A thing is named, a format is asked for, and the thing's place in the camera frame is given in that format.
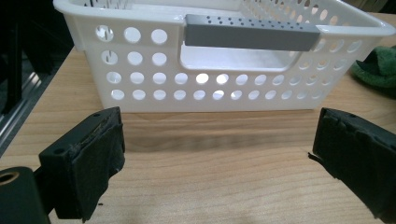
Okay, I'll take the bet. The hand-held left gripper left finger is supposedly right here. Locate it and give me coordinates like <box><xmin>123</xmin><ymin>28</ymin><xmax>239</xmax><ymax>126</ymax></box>
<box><xmin>38</xmin><ymin>106</ymin><xmax>126</xmax><ymax>223</ymax></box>

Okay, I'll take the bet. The metal frame rail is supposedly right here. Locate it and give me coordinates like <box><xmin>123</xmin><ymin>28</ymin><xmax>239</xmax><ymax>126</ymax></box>
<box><xmin>0</xmin><ymin>69</ymin><xmax>48</xmax><ymax>157</ymax></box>

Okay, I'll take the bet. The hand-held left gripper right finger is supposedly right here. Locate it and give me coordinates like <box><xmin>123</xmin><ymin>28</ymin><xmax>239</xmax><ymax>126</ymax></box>
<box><xmin>307</xmin><ymin>107</ymin><xmax>396</xmax><ymax>224</ymax></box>

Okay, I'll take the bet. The green plush toy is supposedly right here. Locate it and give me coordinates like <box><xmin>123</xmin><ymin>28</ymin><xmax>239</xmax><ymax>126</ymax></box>
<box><xmin>349</xmin><ymin>45</ymin><xmax>396</xmax><ymax>100</ymax></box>

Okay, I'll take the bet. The white perforated plastic basket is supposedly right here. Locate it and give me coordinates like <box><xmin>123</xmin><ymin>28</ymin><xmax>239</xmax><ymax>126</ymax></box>
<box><xmin>52</xmin><ymin>0</ymin><xmax>396</xmax><ymax>114</ymax></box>

